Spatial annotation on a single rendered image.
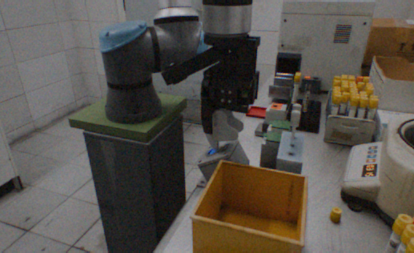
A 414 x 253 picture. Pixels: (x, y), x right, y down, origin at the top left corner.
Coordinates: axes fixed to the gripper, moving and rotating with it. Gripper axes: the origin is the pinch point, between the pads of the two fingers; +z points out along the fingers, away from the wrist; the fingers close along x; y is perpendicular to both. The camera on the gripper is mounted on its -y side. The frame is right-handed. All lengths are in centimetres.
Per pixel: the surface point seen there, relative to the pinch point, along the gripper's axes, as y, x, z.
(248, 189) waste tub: 9.0, -8.0, 2.4
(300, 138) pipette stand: 15.4, 3.8, -2.0
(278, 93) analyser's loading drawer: 6.0, 44.1, 4.1
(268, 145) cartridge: 9.5, 7.5, 2.5
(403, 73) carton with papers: 40, 56, -3
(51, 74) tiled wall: -214, 155, 52
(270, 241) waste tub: 14.3, -20.6, -1.1
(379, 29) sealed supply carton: 37, 99, -9
